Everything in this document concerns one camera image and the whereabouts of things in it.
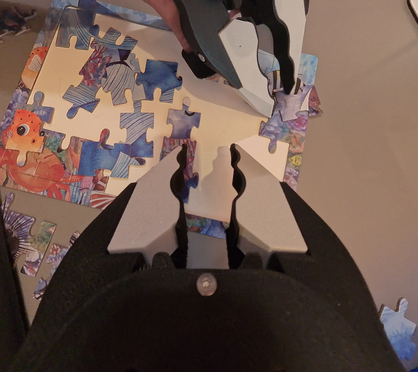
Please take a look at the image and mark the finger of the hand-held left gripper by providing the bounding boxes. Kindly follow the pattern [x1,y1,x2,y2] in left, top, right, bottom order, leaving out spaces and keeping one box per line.
[243,0,307,95]
[218,17,277,118]

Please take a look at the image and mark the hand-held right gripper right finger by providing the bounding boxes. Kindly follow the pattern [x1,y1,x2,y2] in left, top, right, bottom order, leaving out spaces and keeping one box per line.
[225,143,309,269]

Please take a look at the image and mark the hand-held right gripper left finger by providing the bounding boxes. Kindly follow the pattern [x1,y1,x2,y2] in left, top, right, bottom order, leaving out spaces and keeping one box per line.
[107,144,188,269]

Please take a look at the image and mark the sea print puzzle tray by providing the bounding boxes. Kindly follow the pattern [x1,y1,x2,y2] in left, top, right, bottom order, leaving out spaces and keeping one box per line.
[0,0,319,238]

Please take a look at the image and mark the striped purple puzzle piece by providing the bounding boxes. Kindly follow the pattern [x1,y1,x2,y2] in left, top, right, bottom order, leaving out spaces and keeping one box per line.
[274,84,324,122]

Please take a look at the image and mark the blue watercolour puzzle piece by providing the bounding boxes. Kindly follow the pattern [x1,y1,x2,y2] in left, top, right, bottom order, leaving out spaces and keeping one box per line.
[78,129,146,180]

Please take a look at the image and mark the whale eye puzzle piece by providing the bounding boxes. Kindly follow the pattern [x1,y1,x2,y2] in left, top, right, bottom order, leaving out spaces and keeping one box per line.
[166,96,201,140]

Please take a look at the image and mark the dark blue puzzle piece with eye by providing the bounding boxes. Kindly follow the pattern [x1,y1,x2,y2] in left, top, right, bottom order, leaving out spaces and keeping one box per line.
[135,59,183,103]

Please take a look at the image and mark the striped dark blue puzzle piece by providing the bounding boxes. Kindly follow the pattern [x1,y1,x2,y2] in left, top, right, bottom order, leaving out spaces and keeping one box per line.
[119,102,155,158]

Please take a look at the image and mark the pale striped puzzle piece with fin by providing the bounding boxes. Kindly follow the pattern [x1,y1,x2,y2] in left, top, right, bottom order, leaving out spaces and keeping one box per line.
[101,52,146,106]

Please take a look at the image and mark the coral and purple puzzle piece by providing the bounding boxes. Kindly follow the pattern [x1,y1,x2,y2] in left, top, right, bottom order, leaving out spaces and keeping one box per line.
[78,44,110,88]

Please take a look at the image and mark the striped fish puzzle piece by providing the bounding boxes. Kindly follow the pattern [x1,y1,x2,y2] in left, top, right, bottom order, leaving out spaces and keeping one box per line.
[261,52,307,95]

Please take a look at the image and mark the purple pink coral puzzle piece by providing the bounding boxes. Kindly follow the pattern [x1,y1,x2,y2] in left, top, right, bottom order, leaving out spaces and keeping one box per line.
[259,107,309,154]

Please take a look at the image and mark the crab claw puzzle piece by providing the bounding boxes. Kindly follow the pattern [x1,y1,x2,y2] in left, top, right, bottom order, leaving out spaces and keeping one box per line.
[57,130,113,191]

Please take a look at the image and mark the orange crab puzzle piece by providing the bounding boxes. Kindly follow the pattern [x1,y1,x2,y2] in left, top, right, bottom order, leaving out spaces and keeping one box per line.
[0,147,82,199]

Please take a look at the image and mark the purple urchin puzzle piece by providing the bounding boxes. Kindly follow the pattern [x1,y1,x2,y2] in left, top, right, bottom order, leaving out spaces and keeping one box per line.
[0,192,57,278]

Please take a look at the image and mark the striped puzzle piece with tail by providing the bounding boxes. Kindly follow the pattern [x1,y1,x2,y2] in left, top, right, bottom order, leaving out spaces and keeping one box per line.
[62,83,100,118]

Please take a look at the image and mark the wide blue striped puzzle piece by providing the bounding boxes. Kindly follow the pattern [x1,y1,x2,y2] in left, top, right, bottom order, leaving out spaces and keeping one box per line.
[56,8,100,51]

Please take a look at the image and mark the joined blue purple puzzle pieces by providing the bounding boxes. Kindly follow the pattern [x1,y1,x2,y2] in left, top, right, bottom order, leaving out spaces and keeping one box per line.
[0,6,37,40]

